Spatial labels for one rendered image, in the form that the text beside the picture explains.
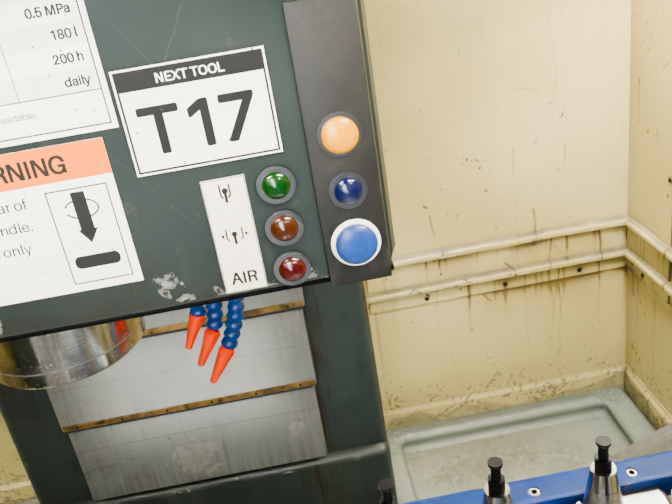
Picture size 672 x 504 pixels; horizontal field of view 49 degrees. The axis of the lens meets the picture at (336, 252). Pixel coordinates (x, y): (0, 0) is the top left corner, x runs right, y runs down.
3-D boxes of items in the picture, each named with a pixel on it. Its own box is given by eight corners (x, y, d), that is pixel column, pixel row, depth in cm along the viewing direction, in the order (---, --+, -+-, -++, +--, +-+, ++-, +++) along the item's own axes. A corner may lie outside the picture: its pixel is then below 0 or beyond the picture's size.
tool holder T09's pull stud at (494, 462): (503, 481, 74) (501, 454, 73) (507, 493, 73) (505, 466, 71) (486, 484, 74) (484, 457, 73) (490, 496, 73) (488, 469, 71)
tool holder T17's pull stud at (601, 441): (605, 460, 75) (605, 432, 73) (615, 470, 73) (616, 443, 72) (590, 465, 75) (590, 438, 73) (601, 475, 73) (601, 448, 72)
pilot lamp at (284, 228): (303, 241, 51) (297, 212, 50) (272, 246, 51) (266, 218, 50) (302, 237, 52) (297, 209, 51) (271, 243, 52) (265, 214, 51)
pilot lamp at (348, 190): (366, 203, 51) (362, 174, 50) (335, 209, 51) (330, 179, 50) (365, 200, 51) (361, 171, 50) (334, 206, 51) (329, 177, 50)
